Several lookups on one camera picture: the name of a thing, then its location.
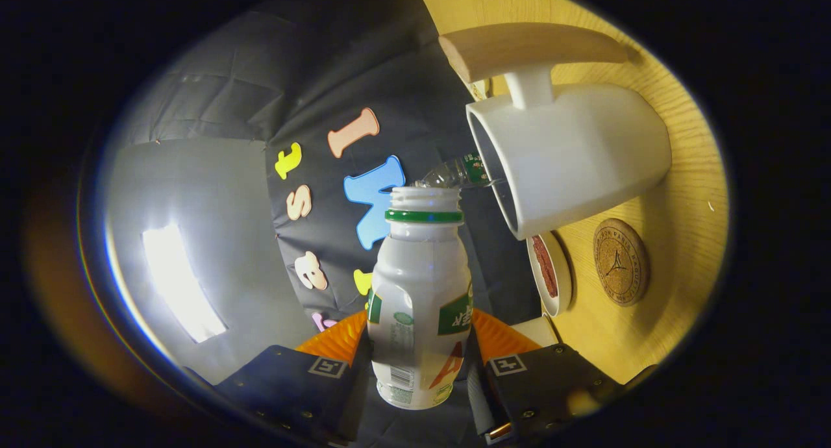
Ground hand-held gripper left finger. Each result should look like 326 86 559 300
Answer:
214 310 374 445

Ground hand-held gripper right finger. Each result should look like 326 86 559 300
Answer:
464 308 624 446

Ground white juice bottle green label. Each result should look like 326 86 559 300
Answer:
366 186 473 410

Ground round cork coaster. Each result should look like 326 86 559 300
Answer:
593 218 651 306

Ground white cup wooden handle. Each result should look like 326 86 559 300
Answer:
438 22 673 241

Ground clear plastic water bottle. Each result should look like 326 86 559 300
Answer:
415 153 492 189

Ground cream toaster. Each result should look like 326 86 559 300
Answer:
510 315 559 348

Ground red meat slices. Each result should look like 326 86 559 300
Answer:
532 235 559 298

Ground round grey plate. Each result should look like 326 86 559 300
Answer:
527 230 573 317

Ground ceiling light panel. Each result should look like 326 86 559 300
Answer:
142 224 228 343

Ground wooden table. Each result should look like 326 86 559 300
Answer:
412 0 731 385

